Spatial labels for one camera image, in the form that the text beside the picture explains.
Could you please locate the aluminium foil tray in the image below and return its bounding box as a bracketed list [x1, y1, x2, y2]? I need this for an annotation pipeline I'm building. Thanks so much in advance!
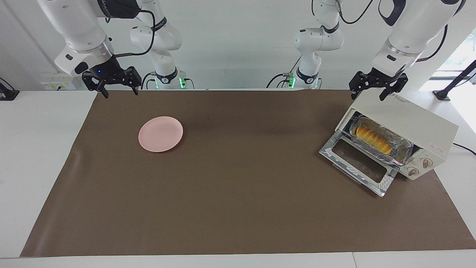
[349, 115, 414, 166]

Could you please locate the white wall power socket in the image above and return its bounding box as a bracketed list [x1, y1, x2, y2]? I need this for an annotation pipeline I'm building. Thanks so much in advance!
[40, 73, 84, 91]

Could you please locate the black oven power cable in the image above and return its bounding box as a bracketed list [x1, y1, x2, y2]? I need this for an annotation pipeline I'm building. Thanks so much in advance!
[452, 143, 476, 156]

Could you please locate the silver glass oven door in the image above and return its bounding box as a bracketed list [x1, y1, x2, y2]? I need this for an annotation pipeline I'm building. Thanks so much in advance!
[319, 133, 400, 198]

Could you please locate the cream toaster oven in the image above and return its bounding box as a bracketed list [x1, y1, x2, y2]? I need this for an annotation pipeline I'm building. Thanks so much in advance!
[335, 89, 460, 182]

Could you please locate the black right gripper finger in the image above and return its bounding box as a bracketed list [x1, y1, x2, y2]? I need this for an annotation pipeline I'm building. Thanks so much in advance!
[83, 73, 109, 99]
[125, 67, 142, 95]

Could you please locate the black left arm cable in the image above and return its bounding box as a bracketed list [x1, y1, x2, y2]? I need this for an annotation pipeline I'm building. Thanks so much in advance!
[337, 0, 448, 62]

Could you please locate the black camera stand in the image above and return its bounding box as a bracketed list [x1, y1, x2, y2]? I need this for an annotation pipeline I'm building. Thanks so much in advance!
[432, 60, 476, 102]

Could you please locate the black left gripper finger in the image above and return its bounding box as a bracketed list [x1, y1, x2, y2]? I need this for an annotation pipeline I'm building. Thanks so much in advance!
[379, 74, 408, 101]
[349, 73, 372, 99]

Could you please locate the brown table mat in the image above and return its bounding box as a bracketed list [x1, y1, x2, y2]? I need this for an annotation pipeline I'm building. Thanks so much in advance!
[19, 89, 476, 258]

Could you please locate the sliced golden bread loaf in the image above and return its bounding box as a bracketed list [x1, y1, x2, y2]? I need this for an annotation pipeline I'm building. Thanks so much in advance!
[355, 126, 393, 155]

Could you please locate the pink round plate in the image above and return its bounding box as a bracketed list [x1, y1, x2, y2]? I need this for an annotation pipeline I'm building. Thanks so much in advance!
[138, 116, 184, 153]

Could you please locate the bright window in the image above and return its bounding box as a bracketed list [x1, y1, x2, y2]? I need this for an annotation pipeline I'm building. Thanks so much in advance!
[420, 30, 476, 92]

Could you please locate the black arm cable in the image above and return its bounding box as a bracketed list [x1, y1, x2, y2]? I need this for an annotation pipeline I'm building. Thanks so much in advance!
[337, 0, 448, 62]
[106, 9, 155, 58]

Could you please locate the black table clamp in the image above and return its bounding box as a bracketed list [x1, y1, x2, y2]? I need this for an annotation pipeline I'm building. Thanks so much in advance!
[0, 77, 20, 101]

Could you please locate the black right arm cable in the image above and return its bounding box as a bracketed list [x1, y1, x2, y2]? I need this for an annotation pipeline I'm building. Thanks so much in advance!
[106, 9, 155, 58]

